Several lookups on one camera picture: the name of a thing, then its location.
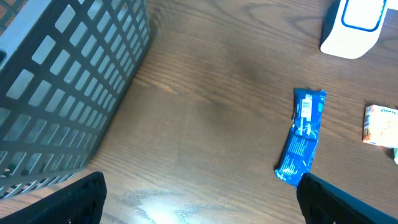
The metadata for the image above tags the grey plastic mesh basket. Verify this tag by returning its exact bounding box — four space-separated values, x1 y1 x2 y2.
1 0 150 200

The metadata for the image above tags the blue Oreo cookie pack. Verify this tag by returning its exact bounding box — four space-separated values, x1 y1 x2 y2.
274 88 326 187

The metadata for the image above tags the small orange snack box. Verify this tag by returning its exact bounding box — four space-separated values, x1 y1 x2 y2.
363 105 397 148

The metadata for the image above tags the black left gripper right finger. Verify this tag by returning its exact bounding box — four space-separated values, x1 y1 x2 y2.
297 173 397 224

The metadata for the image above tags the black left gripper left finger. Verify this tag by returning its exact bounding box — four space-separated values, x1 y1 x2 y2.
1 172 107 224

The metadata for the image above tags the teal green snack packet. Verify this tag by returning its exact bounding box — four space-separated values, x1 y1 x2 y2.
393 148 398 164

